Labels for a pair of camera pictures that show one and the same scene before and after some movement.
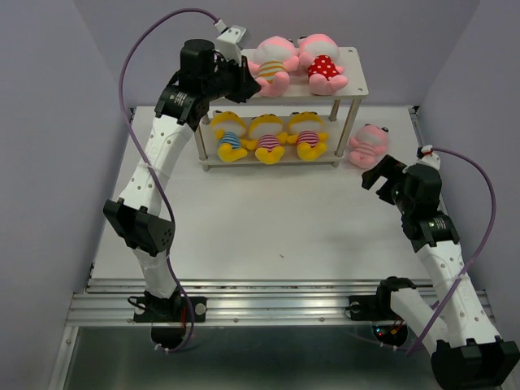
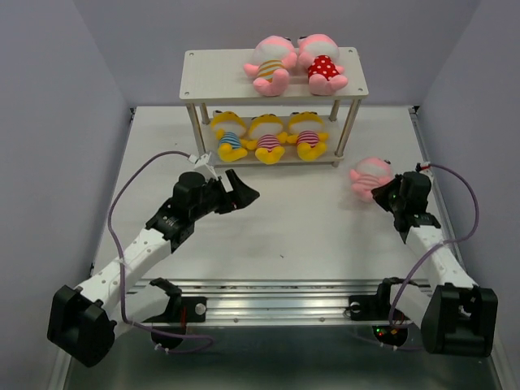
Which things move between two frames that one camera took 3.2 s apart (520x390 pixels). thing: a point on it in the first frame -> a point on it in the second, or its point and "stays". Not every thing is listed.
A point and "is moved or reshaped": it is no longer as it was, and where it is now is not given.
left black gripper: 249,85 -> 240,197
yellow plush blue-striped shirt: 228,127 stays
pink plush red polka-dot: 318,54 stays
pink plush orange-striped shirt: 276,57 stays
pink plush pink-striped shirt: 367,146 is moved or reshaped
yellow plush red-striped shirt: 305,128 stays
